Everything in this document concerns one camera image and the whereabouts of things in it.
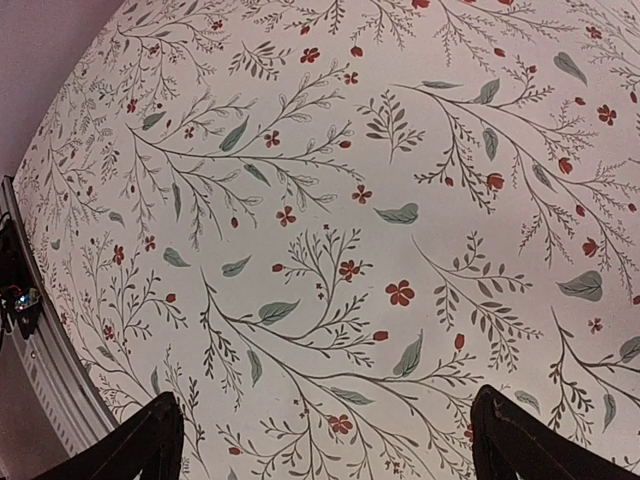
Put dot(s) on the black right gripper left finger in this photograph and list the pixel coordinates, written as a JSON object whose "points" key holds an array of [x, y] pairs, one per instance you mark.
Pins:
{"points": [[149, 445]]}

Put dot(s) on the floral patterned table cloth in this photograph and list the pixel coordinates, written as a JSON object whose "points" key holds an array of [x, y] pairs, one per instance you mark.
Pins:
{"points": [[324, 225]]}

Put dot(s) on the aluminium front rail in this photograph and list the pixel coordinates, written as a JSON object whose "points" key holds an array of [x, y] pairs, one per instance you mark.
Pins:
{"points": [[50, 408]]}

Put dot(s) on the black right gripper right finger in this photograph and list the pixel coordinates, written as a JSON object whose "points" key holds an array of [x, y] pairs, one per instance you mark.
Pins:
{"points": [[509, 443]]}

